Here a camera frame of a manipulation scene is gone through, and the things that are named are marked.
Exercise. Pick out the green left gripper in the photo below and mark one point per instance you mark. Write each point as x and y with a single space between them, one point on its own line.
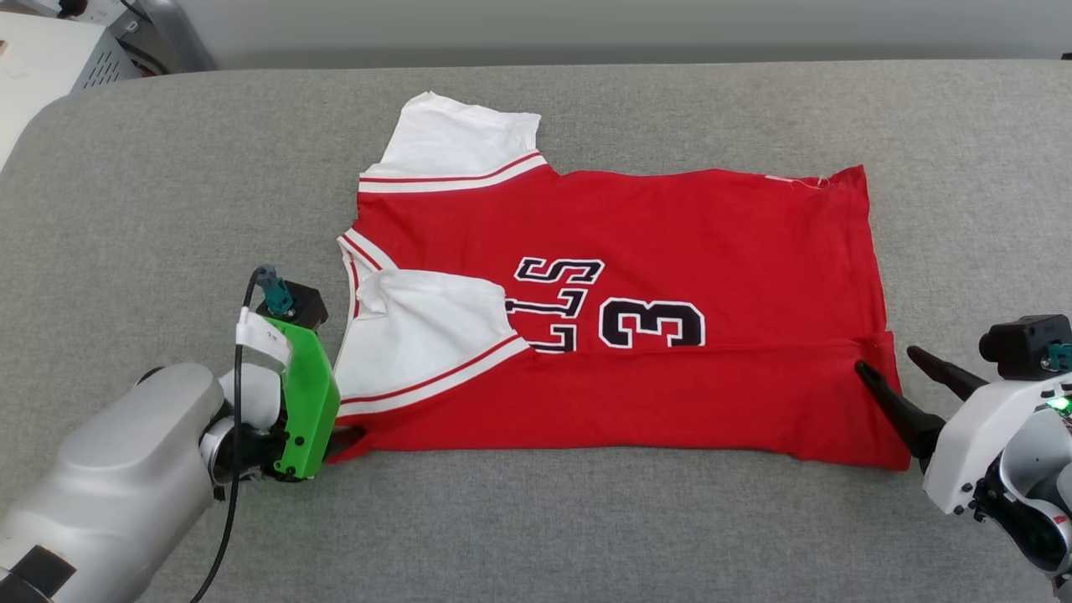
308 402

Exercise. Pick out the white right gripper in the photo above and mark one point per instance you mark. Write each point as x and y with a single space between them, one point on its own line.
971 452

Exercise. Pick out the red and white jersey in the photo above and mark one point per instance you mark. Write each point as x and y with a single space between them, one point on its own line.
670 218

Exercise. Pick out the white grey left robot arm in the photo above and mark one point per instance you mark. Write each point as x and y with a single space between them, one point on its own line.
109 477

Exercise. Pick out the grey fabric sofa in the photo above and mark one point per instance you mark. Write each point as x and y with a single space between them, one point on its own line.
586 536

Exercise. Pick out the grey metal leg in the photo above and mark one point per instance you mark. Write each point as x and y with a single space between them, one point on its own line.
172 29

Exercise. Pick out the white metal case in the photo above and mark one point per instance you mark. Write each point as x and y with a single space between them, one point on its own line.
42 75

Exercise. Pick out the white power strip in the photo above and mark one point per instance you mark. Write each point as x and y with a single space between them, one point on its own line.
100 10

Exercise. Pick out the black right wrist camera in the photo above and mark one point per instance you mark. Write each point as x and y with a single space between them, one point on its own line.
1026 343

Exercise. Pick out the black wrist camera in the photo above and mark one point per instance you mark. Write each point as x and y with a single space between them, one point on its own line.
1026 343
301 306

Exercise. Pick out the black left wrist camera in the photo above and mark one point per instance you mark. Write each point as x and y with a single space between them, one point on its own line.
301 306

